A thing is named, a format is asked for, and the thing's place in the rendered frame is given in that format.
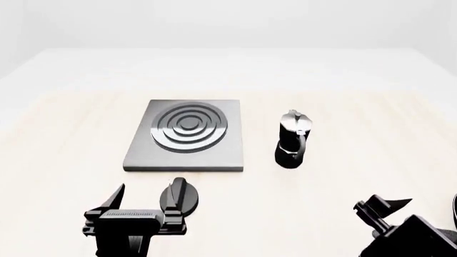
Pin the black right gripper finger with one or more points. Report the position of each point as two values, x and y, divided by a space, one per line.
391 206

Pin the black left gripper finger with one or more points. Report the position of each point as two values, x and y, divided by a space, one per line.
172 208
116 199

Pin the black oval stove knob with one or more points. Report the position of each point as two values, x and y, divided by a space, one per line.
188 198

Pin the grey square stove plate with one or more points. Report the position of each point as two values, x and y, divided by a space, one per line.
143 150

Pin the black frying pan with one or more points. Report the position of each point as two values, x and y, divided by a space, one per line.
455 211

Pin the black silver moka pot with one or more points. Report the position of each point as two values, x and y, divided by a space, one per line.
287 155

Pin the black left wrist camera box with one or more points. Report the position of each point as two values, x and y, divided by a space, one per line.
128 222

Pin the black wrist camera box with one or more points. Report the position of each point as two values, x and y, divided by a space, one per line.
410 238
128 222

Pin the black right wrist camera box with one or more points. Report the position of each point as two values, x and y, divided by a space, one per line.
410 238

